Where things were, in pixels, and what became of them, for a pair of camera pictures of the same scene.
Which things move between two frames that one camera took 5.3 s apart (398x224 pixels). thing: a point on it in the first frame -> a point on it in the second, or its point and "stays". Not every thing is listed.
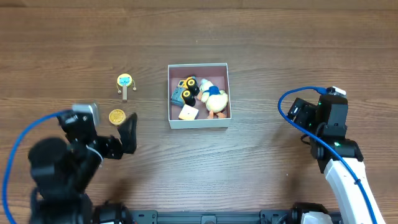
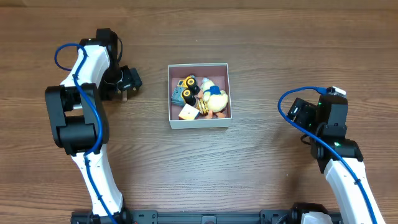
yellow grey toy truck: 185,92 stays
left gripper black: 109,146 -> 125,82
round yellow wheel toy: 117,117 -> 202,106
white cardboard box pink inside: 217,74 stays
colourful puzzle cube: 188,112 stays
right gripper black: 301,110 stays
